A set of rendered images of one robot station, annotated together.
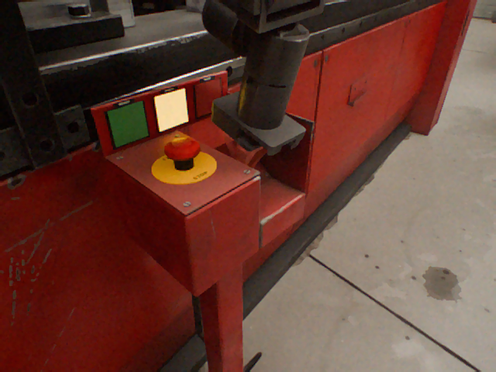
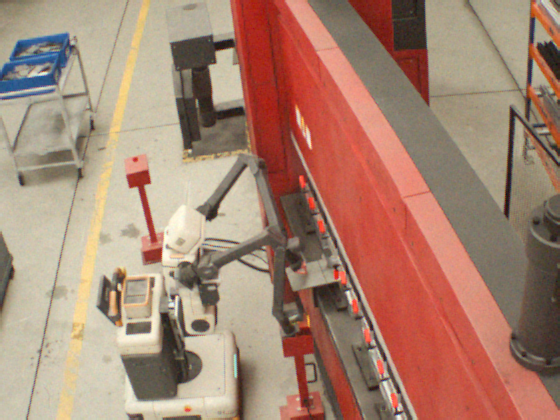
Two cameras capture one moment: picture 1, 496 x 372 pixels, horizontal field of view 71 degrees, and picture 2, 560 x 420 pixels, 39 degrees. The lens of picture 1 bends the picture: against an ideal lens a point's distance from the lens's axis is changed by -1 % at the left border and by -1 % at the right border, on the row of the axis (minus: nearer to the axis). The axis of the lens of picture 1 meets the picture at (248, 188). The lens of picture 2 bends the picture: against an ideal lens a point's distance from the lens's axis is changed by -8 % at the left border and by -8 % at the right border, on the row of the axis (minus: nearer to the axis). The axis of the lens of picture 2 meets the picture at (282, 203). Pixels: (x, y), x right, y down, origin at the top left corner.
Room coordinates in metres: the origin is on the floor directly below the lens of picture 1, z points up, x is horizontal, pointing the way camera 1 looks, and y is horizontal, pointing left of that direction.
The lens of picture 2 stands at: (2.53, -2.14, 3.93)
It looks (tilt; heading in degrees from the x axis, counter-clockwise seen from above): 37 degrees down; 134
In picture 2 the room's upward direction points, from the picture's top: 7 degrees counter-clockwise
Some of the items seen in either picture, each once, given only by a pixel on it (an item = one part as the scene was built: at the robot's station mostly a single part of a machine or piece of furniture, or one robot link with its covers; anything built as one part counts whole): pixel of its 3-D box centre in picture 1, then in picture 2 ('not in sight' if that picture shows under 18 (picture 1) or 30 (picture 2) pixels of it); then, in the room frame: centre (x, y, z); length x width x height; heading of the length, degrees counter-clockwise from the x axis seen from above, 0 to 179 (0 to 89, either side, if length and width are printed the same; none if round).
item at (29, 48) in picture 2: not in sight; (41, 53); (-3.40, 1.19, 0.92); 0.50 x 0.36 x 0.18; 42
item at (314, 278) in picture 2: not in sight; (314, 274); (0.37, 0.25, 1.00); 0.26 x 0.18 x 0.01; 53
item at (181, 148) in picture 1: (183, 157); not in sight; (0.34, 0.07, 0.79); 0.04 x 0.04 x 0.04
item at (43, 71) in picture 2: not in sight; (29, 77); (-3.13, 0.86, 0.92); 0.50 x 0.36 x 0.18; 42
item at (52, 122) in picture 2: not in sight; (46, 111); (-3.24, 1.00, 0.47); 0.90 x 0.66 x 0.95; 132
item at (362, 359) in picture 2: not in sight; (365, 365); (0.90, -0.05, 0.89); 0.30 x 0.05 x 0.03; 143
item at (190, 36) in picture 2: not in sight; (198, 82); (-0.84, 0.74, 1.53); 0.51 x 0.25 x 0.85; 139
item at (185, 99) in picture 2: not in sight; (186, 103); (-0.85, 0.64, 1.42); 0.45 x 0.12 x 0.36; 139
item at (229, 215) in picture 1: (211, 170); (295, 331); (0.38, 0.05, 0.75); 0.20 x 0.16 x 0.18; 136
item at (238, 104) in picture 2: not in sight; (239, 120); (-0.74, 0.94, 1.17); 0.40 x 0.24 x 0.07; 143
